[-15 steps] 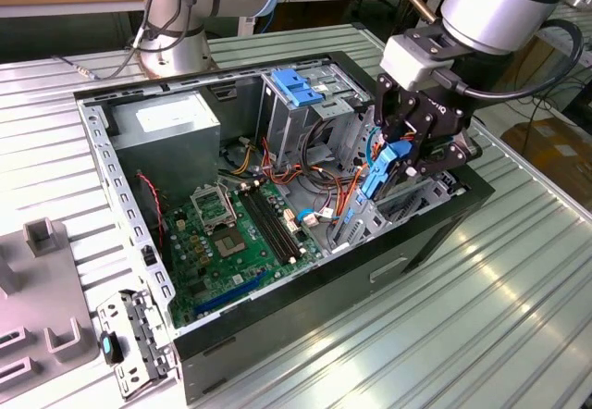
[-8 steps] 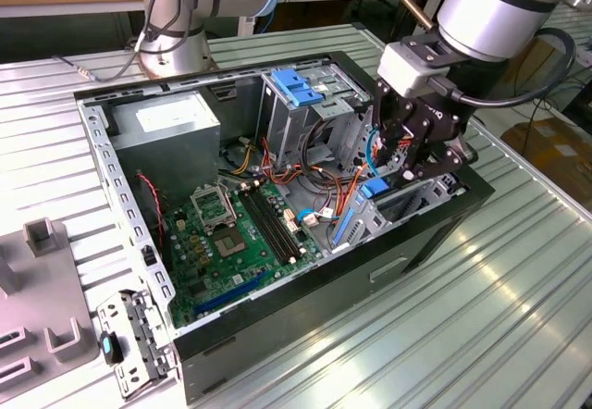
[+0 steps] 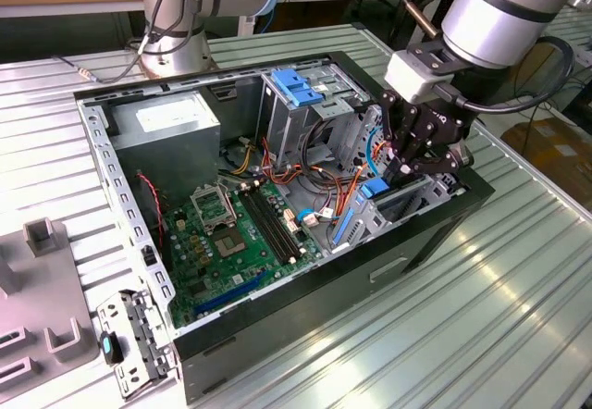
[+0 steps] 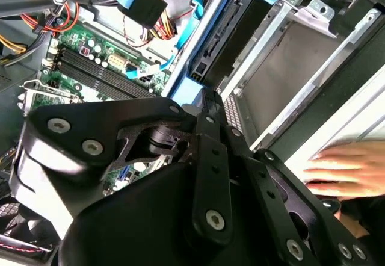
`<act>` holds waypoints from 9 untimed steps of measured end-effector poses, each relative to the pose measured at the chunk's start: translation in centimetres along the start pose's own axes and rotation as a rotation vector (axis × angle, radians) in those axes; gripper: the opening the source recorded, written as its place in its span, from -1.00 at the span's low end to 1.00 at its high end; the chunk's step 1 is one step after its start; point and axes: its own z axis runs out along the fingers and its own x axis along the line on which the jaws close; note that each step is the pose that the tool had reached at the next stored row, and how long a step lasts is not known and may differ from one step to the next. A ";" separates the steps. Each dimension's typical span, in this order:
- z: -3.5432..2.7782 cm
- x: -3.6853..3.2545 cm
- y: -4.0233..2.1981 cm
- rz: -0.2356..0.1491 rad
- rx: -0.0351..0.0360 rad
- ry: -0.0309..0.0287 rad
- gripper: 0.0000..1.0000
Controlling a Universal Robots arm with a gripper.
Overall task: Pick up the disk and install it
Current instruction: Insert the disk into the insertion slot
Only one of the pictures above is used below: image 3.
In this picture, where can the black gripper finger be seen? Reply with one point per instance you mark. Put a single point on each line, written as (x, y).
(395, 122)
(439, 161)

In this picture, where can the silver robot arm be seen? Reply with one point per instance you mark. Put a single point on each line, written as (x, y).
(499, 11)

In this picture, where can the metal disk bay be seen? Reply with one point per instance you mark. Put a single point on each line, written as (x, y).
(365, 228)

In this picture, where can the blue drive latch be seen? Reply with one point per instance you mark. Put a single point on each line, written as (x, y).
(291, 86)

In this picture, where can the metal drive cage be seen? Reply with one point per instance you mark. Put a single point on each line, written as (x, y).
(282, 127)

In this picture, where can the flat brown cardboard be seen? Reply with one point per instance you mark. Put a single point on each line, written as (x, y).
(559, 159)

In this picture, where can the white-latched RAM slot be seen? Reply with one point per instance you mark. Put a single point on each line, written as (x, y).
(279, 224)
(266, 224)

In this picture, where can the black-latched RAM slot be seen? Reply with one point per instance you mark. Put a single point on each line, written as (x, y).
(273, 224)
(260, 224)

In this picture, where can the metal slat side table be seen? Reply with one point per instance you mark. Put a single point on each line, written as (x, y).
(580, 29)

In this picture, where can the CPU socket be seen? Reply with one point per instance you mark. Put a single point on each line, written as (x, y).
(231, 245)

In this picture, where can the black open PC case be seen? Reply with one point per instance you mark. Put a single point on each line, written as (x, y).
(300, 321)

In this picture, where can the green motherboard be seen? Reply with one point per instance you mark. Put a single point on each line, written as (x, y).
(240, 270)

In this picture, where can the grey power supply unit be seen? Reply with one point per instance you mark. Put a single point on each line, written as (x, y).
(166, 159)

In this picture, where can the blue expansion slot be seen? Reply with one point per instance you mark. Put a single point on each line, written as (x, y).
(231, 292)

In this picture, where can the small black case latch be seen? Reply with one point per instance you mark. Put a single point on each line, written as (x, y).
(148, 256)

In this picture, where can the black blue retainer latch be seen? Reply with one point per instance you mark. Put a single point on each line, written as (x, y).
(108, 348)

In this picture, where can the grey parts rack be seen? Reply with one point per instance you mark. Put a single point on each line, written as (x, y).
(37, 298)

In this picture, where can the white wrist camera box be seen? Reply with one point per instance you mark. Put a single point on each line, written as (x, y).
(411, 78)

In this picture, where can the metal card retainer bracket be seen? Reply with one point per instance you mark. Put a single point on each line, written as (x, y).
(148, 335)

